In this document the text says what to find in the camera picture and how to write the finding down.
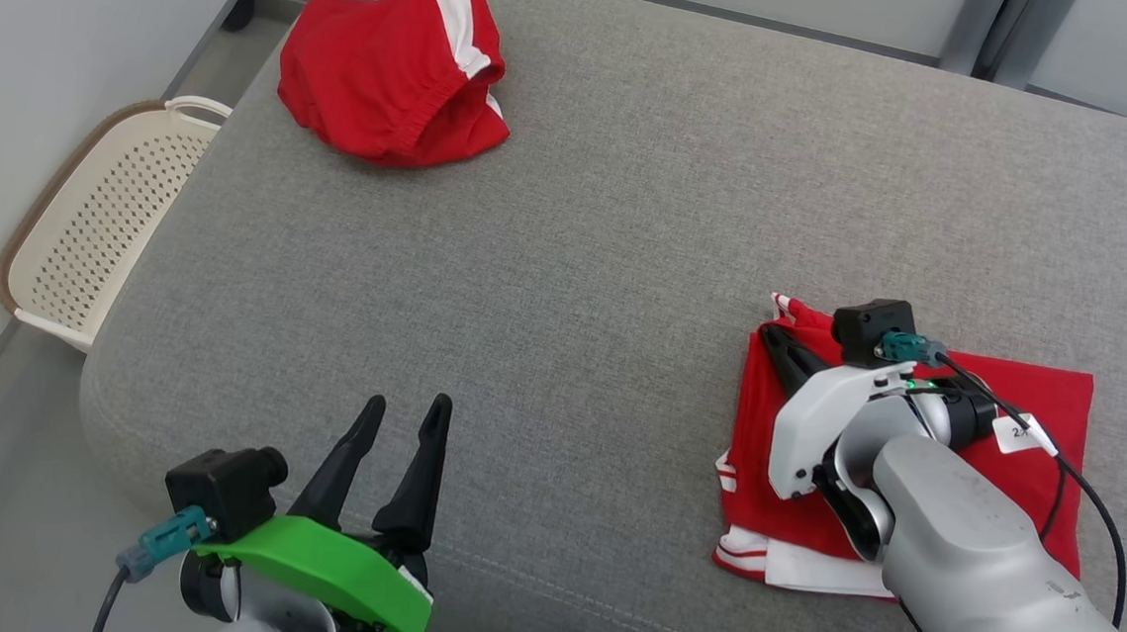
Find grey fabric sofa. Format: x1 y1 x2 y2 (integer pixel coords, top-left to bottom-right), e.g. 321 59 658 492
63 0 1127 632

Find red shorts with white stripe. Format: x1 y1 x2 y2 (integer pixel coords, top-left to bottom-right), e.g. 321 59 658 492
272 0 520 175

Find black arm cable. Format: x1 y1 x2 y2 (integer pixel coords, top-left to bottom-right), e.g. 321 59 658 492
909 351 1127 630
89 561 133 632

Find grey partition post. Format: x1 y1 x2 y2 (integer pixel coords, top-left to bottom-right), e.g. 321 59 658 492
991 0 1080 93
938 0 1011 78

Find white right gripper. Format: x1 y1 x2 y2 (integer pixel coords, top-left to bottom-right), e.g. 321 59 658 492
746 320 1005 516

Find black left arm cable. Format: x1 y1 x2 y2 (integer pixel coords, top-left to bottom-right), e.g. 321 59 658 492
89 561 133 632

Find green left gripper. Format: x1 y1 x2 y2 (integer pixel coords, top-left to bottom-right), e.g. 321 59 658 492
187 376 455 632

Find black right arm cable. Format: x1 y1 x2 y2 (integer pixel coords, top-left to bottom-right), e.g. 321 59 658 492
909 351 1127 630

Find teal cable connector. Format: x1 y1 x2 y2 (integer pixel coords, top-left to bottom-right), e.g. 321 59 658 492
876 329 951 372
115 501 216 588

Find white cable label tag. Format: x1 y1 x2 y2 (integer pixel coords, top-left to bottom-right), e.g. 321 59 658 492
991 410 1063 460

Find cream perforated laundry basket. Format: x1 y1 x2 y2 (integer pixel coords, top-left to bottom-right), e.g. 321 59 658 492
0 83 235 364

